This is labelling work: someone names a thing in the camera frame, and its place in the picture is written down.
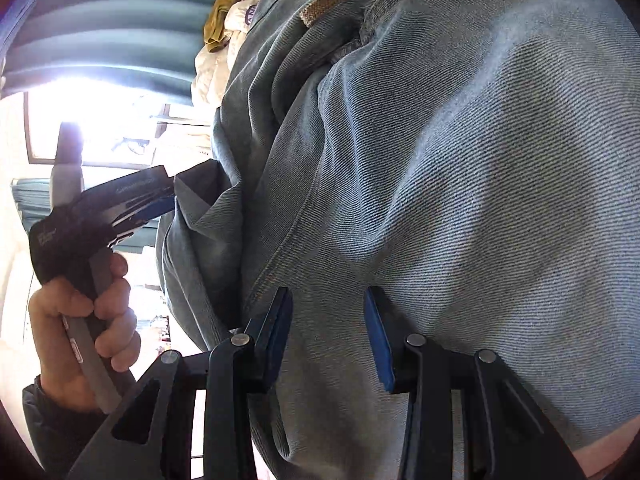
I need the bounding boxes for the mustard yellow cloth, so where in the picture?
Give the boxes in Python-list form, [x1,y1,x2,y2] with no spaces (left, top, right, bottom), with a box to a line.
[202,0,240,54]

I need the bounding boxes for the person's left hand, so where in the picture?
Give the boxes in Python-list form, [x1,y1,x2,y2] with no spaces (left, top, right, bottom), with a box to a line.
[27,252,142,414]

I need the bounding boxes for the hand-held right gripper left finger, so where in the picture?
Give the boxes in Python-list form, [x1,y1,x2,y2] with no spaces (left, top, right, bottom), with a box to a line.
[67,287,294,480]

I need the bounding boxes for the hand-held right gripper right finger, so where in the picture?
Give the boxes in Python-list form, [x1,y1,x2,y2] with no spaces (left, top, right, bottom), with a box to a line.
[363,287,586,480]

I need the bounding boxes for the wide teal curtain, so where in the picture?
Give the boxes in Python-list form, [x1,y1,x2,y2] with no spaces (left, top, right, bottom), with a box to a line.
[0,0,253,95]

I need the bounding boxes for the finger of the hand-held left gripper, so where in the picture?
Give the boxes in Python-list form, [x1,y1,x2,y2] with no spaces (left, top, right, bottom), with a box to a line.
[114,165,177,223]
[107,217,153,249]

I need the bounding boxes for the blue denim shorts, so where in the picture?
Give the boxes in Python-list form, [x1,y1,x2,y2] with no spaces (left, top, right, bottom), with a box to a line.
[155,0,640,480]

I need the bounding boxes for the person's left forearm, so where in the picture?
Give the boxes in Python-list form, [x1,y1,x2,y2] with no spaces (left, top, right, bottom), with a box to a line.
[21,374,116,466]

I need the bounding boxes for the narrow teal curtain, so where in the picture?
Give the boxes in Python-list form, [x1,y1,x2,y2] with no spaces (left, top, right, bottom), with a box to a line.
[9,176,57,213]

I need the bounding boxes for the pile of cream jackets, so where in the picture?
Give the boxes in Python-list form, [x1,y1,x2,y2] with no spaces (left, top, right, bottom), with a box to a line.
[192,0,282,107]

